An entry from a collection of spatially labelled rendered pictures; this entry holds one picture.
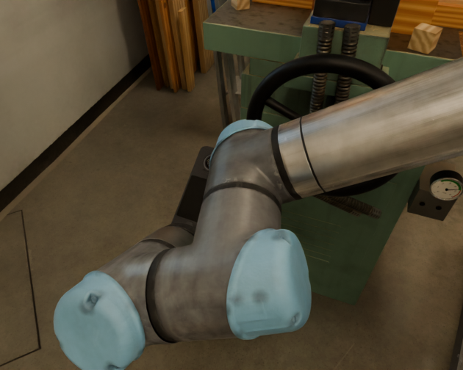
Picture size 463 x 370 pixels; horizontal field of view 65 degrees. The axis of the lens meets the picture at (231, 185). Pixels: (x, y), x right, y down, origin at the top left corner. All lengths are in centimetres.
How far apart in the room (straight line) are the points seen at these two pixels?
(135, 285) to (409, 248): 142
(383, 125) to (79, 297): 26
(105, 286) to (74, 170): 165
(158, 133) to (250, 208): 177
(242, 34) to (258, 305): 65
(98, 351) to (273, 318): 13
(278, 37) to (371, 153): 52
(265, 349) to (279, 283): 104
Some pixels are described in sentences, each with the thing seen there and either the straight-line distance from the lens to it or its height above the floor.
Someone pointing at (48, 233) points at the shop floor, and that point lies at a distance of 169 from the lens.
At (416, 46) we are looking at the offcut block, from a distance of 79.
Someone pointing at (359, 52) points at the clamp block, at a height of 93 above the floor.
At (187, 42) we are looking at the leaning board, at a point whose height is 30.
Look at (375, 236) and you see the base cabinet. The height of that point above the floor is 39.
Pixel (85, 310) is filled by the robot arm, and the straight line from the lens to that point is 30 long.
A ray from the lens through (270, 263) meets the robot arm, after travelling 25.
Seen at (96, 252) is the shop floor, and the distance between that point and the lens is 155.
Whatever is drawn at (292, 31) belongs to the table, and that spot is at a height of 90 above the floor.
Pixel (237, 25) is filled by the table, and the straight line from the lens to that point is 83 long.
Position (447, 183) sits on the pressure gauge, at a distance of 87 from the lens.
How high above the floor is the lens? 120
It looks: 45 degrees down
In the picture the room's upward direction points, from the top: straight up
